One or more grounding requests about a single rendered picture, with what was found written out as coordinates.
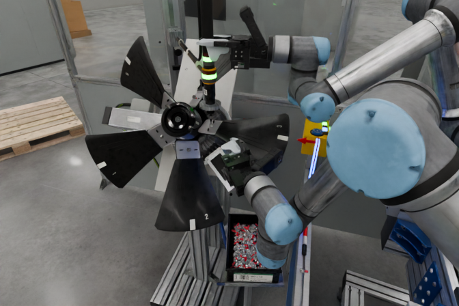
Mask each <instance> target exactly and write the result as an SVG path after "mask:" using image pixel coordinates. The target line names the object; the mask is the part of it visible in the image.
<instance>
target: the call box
mask: <svg viewBox="0 0 459 306"><path fill-rule="evenodd" d="M314 128H318V129H321V130H322V123H314V122H311V121H309V120H308V119H307V118H306V119H305V126H304V131H303V138H307V140H312V141H316V139H317V138H318V137H319V139H320V145H319V148H318V154H317V156H322V157H326V140H327V136H328V135H324V132H329V121H328V120H327V131H324V130H322V134H321V135H315V134H313V133H312V130H313V129H314ZM314 148H315V144H314V143H306V144H304V143H302V147H301V154H308V155H314Z"/></svg>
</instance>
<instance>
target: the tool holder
mask: <svg viewBox="0 0 459 306"><path fill-rule="evenodd" d="M200 75H201V79H200V80H199V83H200V85H201V86H202V91H203V100H202V101H201V102H200V103H199V107H200V108H201V109H203V110H205V111H215V110H217V109H220V108H221V101H220V100H217V99H215V104H213V105H207V104H206V102H205V96H204V83H203V82H202V72H200Z"/></svg>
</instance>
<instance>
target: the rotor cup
mask: <svg viewBox="0 0 459 306"><path fill-rule="evenodd" d="M177 116H180V117H181V121H180V122H176V121H175V118H176V117H177ZM206 120H209V118H208V116H207V115H206V113H205V112H204V111H202V110H201V109H200V108H198V109H196V108H193V107H192V106H191V105H189V104H187V103H185V102H174V103H171V104H170V105H169V106H167V107H166V108H165V110H164V111H163V114H162V116H161V125H162V127H163V130H164V131H165V132H166V133H167V134H168V135H169V136H171V137H174V138H176V139H177V140H176V141H198V142H199V144H200V143H201V142H202V141H203V140H204V139H205V138H206V137H207V136H208V135H205V134H199V133H197V132H198V130H199V129H200V127H201V125H202V124H203V123H204V122H205V121H206ZM196 121H197V122H199V125H198V124H196ZM181 137H182V138H184V139H181Z"/></svg>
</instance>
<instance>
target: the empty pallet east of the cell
mask: <svg viewBox="0 0 459 306"><path fill-rule="evenodd" d="M65 130H69V133H70V134H69V135H66V136H64V137H60V138H57V139H53V140H50V141H47V142H44V143H40V144H37V145H31V146H30V144H29V141H32V140H35V139H39V138H42V137H46V136H49V135H53V134H55V133H60V132H63V131H65ZM83 135H86V134H85V130H84V127H83V124H82V122H81V121H80V120H79V119H78V117H77V116H76V115H75V113H74V112H73V110H72V109H71V108H70V107H69V105H68V104H67V102H66V101H65V100H64V99H63V97H62V96H60V97H56V98H52V99H48V100H43V101H39V102H33V103H30V104H27V105H21V106H18V107H12V108H9V109H4V110H0V150H2V149H5V148H9V147H12V149H13V152H10V153H8V154H4V155H1V156H0V162H1V161H4V160H6V159H9V158H12V157H15V156H19V155H21V154H26V153H29V152H33V151H36V150H40V149H42V148H46V147H49V146H52V145H55V144H58V143H61V142H64V141H67V140H71V139H74V138H77V137H81V136H83Z"/></svg>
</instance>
